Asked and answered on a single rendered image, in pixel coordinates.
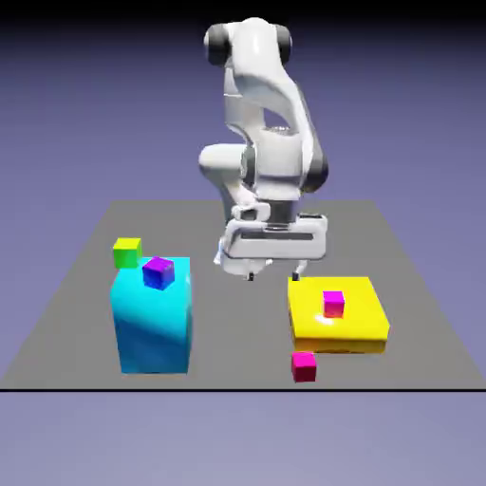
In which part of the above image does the small purple cube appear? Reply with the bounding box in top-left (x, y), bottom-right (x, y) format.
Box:
top-left (141, 255), bottom-right (177, 292)

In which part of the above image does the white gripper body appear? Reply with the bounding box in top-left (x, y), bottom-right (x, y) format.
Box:
top-left (222, 213), bottom-right (328, 262)

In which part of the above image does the large yellow box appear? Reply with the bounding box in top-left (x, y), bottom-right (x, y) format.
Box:
top-left (287, 275), bottom-right (391, 356)

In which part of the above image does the small green cube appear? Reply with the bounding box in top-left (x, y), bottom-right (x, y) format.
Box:
top-left (112, 237), bottom-right (143, 271)

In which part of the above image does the small magenta cube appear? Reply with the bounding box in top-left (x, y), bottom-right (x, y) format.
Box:
top-left (290, 350), bottom-right (318, 383)
top-left (322, 290), bottom-right (346, 320)

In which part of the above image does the large cyan box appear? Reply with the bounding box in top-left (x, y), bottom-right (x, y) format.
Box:
top-left (109, 256), bottom-right (194, 376)

